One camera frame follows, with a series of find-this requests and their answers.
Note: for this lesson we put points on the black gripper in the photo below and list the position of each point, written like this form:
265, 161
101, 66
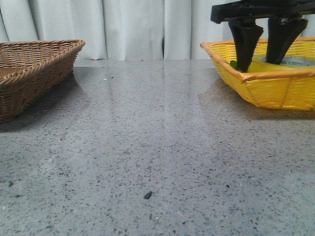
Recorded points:
281, 31

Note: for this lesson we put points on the orange toy carrot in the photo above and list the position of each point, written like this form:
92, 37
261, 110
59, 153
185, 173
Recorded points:
234, 64

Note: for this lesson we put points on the yellow woven basket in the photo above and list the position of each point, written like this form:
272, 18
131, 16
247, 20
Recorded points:
284, 89

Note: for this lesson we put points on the white curtain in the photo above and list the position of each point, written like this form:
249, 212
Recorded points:
117, 29

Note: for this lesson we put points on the small black debris piece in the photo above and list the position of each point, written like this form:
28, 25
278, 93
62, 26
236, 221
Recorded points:
148, 195

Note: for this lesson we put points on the brown wicker basket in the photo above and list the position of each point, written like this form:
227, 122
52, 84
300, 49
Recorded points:
28, 69

